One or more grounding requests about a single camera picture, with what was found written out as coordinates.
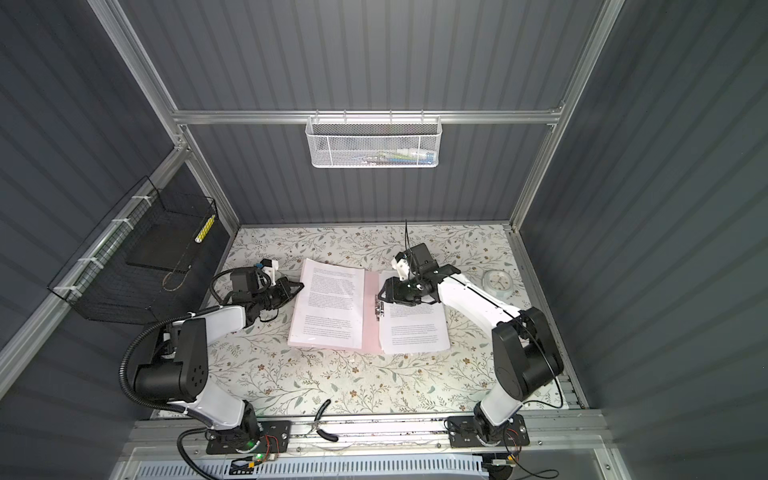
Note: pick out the metal folder clip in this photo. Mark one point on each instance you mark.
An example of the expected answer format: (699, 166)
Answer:
(379, 309)

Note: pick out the printed white paper sheet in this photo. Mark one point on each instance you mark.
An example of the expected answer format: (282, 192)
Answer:
(329, 310)

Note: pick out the white wire mesh basket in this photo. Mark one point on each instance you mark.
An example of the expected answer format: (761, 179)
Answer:
(333, 145)

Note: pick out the black wire mesh basket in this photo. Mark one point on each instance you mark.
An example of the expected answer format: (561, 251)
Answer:
(98, 284)

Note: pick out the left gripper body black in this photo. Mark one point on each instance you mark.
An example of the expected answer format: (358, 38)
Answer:
(269, 297)

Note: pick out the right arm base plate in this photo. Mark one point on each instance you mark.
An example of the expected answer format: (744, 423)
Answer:
(469, 432)

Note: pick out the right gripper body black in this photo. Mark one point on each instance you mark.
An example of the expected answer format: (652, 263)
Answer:
(407, 292)

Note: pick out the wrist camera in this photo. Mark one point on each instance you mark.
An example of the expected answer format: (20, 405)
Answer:
(270, 268)
(402, 267)

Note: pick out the black pad in basket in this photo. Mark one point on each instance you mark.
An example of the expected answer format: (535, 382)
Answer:
(165, 248)

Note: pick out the white ventilated cable duct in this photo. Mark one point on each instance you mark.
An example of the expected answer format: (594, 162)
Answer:
(349, 467)

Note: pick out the white round tape dispenser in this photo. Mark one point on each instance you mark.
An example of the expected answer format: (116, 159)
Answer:
(498, 284)

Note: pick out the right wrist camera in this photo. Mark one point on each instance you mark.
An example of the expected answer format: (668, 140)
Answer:
(402, 267)

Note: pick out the pink file folder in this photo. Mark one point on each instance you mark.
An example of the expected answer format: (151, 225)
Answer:
(370, 343)

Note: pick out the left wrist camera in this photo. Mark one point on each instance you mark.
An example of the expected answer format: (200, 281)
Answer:
(270, 268)

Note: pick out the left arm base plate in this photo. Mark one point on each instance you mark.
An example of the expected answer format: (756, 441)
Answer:
(273, 438)

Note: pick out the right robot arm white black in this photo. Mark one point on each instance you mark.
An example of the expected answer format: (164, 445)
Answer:
(525, 354)

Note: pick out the yellow marker in basket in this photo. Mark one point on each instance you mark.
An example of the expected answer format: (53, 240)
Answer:
(205, 229)

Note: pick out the pens in white basket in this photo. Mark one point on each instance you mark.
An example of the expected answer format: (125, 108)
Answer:
(400, 157)

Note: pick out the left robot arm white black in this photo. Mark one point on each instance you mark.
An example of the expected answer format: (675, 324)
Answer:
(167, 366)

